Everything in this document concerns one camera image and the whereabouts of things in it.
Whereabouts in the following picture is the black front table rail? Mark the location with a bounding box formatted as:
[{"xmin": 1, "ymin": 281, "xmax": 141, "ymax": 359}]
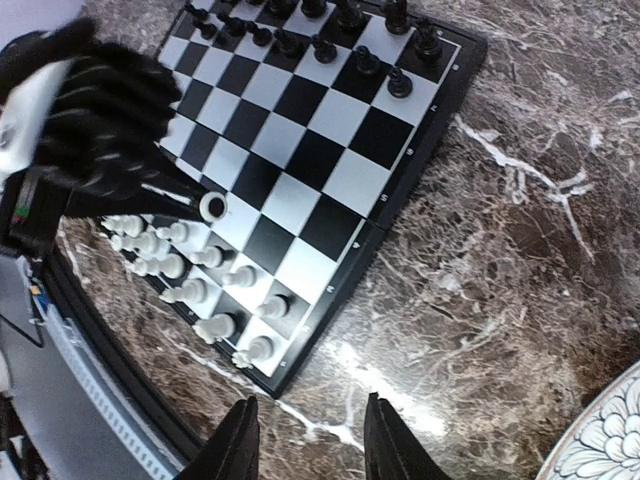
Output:
[{"xmin": 41, "ymin": 249, "xmax": 203, "ymax": 463}]

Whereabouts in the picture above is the white rook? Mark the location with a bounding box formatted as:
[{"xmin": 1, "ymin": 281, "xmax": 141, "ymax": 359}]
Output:
[{"xmin": 231, "ymin": 336, "xmax": 274, "ymax": 369}]

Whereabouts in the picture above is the white king piece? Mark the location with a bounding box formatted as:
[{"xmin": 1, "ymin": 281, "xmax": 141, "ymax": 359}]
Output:
[{"xmin": 110, "ymin": 231, "xmax": 160, "ymax": 255}]

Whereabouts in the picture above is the white pawn g file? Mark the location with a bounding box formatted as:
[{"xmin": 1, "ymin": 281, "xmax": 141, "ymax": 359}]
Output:
[{"xmin": 221, "ymin": 265, "xmax": 257, "ymax": 288}]

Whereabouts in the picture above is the white pawn e file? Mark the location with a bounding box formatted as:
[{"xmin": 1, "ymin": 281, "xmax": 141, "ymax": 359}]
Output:
[{"xmin": 189, "ymin": 245, "xmax": 225, "ymax": 268}]

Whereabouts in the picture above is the white knight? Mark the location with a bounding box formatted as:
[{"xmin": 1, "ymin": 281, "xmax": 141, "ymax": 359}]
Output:
[{"xmin": 192, "ymin": 313, "xmax": 236, "ymax": 344}]

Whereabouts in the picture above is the black grey chessboard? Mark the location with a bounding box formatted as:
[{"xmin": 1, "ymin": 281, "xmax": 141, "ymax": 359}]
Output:
[{"xmin": 121, "ymin": 1, "xmax": 488, "ymax": 397}]

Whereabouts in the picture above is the white pawn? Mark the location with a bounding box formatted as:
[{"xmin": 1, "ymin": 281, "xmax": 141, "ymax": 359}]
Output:
[{"xmin": 155, "ymin": 222, "xmax": 190, "ymax": 243}]

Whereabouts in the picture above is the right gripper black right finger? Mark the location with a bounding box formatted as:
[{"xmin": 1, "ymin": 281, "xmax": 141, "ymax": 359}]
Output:
[{"xmin": 364, "ymin": 393, "xmax": 450, "ymax": 480}]

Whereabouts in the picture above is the white small piece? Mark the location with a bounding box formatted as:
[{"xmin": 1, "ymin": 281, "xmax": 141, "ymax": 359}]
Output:
[{"xmin": 198, "ymin": 191, "xmax": 227, "ymax": 223}]

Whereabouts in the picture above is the patterned ceramic plate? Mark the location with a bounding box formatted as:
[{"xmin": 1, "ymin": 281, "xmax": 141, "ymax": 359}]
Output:
[{"xmin": 537, "ymin": 364, "xmax": 640, "ymax": 480}]

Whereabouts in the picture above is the white pawn f file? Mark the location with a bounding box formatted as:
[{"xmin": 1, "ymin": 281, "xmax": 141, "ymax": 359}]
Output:
[{"xmin": 159, "ymin": 278, "xmax": 207, "ymax": 303}]

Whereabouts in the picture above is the black knight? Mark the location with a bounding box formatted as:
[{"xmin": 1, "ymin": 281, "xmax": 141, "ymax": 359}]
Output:
[{"xmin": 381, "ymin": 0, "xmax": 411, "ymax": 35}]

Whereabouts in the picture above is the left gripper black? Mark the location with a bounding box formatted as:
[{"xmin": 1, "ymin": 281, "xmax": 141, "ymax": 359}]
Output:
[{"xmin": 0, "ymin": 17, "xmax": 209, "ymax": 224}]

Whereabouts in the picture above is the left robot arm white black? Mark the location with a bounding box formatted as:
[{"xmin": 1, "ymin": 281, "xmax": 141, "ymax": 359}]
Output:
[{"xmin": 1, "ymin": 17, "xmax": 214, "ymax": 258}]

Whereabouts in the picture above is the white slotted cable duct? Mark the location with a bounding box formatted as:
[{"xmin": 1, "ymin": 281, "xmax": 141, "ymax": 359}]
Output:
[{"xmin": 3, "ymin": 259, "xmax": 181, "ymax": 479}]

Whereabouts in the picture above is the white pawn h file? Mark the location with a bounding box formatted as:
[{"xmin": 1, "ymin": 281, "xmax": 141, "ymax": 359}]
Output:
[{"xmin": 255, "ymin": 295, "xmax": 289, "ymax": 319}]

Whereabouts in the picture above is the black corner rook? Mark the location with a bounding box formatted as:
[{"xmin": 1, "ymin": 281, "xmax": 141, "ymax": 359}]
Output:
[{"xmin": 414, "ymin": 18, "xmax": 442, "ymax": 65}]

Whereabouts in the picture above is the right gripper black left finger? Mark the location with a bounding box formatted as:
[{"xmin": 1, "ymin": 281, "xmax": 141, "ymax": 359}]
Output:
[{"xmin": 177, "ymin": 396, "xmax": 260, "ymax": 480}]

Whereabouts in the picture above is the white pawn c file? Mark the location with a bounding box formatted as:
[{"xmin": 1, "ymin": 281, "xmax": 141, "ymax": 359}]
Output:
[{"xmin": 101, "ymin": 215, "xmax": 145, "ymax": 237}]

